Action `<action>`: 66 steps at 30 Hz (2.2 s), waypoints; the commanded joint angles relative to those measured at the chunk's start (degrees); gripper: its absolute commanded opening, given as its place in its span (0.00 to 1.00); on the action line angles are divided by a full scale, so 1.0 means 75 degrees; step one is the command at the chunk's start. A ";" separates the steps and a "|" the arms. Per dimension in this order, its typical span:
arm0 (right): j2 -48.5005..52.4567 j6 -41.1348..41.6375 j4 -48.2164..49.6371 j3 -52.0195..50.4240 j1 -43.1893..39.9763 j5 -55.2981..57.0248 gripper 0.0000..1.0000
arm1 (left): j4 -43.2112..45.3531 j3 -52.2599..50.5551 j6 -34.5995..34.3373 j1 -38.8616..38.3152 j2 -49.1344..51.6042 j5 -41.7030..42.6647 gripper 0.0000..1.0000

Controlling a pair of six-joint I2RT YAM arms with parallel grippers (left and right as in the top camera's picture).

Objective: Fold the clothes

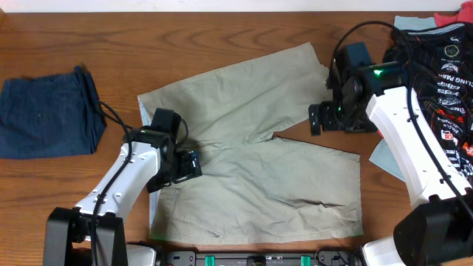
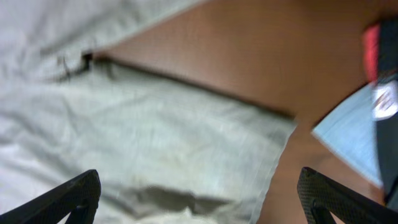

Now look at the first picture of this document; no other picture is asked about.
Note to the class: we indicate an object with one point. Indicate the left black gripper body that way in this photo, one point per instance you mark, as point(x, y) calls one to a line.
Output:
point(182, 166)

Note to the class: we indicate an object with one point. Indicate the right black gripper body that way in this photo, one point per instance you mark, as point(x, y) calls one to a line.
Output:
point(341, 117)

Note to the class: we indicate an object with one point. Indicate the khaki cargo shorts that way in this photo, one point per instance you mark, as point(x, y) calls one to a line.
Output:
point(255, 187)

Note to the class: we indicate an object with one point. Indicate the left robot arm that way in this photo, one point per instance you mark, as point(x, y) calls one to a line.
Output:
point(92, 233)

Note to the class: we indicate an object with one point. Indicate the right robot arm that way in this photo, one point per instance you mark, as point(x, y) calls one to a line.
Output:
point(370, 97)

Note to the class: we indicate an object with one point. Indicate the light blue cloth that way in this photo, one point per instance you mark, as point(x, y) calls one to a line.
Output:
point(382, 156)

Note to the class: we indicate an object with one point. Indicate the black printed cycling jersey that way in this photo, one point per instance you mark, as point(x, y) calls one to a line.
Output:
point(442, 80)

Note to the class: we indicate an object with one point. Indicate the folded navy blue shorts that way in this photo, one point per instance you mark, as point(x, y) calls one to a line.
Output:
point(50, 116)

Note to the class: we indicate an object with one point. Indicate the red cloth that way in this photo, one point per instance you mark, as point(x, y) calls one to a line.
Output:
point(463, 15)

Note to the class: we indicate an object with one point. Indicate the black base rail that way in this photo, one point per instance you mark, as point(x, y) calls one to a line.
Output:
point(258, 258)

